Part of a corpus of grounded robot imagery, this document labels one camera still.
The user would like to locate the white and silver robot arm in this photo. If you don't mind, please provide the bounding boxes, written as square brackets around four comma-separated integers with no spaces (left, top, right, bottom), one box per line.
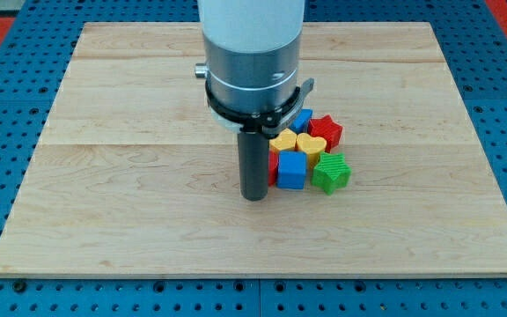
[197,0,313,135]

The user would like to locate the red star block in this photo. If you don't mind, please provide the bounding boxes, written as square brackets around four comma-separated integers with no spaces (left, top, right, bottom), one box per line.
[307,114,343,152]

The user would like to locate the green star block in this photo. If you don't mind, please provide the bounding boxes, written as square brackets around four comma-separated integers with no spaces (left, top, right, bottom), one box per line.
[311,151,351,195]

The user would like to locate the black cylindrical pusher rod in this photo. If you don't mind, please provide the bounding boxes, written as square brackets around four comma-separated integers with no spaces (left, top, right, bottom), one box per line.
[238,132,269,201]

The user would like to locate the red block behind rod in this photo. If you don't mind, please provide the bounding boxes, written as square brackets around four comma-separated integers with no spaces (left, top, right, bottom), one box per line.
[268,151,279,186]

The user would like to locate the yellow heart block left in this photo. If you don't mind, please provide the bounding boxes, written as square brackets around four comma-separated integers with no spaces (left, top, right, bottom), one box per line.
[269,129,298,153]

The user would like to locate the yellow heart block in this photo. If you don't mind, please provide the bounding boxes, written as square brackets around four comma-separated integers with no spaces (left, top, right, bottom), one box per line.
[269,129,298,153]
[296,133,327,169]

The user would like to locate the blue cube block front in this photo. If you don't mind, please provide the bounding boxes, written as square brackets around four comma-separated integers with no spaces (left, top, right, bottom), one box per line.
[276,151,307,189]

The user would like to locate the blue block rear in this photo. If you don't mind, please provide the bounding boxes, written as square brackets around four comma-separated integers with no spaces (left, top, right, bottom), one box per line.
[289,108,313,134]

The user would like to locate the yellow heart block right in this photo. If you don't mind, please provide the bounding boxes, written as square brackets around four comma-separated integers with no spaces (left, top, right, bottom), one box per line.
[296,133,327,169]

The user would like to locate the wooden board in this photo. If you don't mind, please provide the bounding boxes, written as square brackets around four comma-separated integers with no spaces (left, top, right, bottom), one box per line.
[0,22,507,279]

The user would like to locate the black clamp ring with lever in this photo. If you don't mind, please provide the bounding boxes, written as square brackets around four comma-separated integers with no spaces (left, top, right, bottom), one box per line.
[204,77,315,136]

